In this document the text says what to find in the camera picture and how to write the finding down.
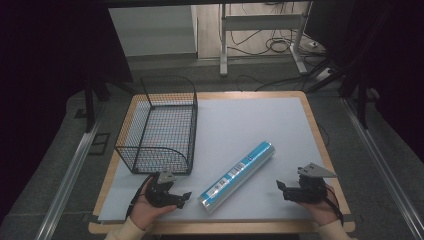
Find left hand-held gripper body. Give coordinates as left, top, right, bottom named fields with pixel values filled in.
left=144, top=169, right=178, bottom=208

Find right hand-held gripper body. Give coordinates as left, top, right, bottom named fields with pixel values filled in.
left=283, top=162, right=338, bottom=204

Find person's left hand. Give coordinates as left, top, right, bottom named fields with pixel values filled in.
left=129, top=181, right=178, bottom=232

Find person's right hand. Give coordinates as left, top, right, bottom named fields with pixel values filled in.
left=294, top=184, right=342, bottom=228

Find blue labelled clear film roll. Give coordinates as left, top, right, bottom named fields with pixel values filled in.
left=196, top=140, right=276, bottom=215

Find white table mat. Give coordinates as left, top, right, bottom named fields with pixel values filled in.
left=97, top=95, right=334, bottom=224

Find black floor plate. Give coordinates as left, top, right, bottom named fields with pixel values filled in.
left=87, top=132, right=112, bottom=156

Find black metal stand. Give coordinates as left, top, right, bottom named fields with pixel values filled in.
left=306, top=56, right=372, bottom=130
left=82, top=74, right=134, bottom=134

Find white power strip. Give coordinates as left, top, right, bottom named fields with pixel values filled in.
left=315, top=67, right=336, bottom=83

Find white panel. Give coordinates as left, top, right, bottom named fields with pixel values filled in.
left=107, top=4, right=198, bottom=58

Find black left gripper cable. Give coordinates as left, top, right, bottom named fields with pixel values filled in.
left=125, top=174, right=155, bottom=221

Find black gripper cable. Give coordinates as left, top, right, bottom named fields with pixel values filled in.
left=321, top=185, right=345, bottom=226
left=125, top=174, right=155, bottom=221

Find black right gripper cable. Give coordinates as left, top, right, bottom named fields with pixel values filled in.
left=321, top=185, right=345, bottom=226

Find black wire basket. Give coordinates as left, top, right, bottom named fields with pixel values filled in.
left=114, top=75, right=199, bottom=175

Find aluminium rail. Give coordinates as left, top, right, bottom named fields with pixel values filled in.
left=340, top=96, right=424, bottom=238
left=34, top=109, right=103, bottom=240

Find black floor cables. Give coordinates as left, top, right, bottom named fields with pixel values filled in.
left=225, top=6, right=334, bottom=92

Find white metal desk frame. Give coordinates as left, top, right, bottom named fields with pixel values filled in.
left=218, top=1, right=313, bottom=77

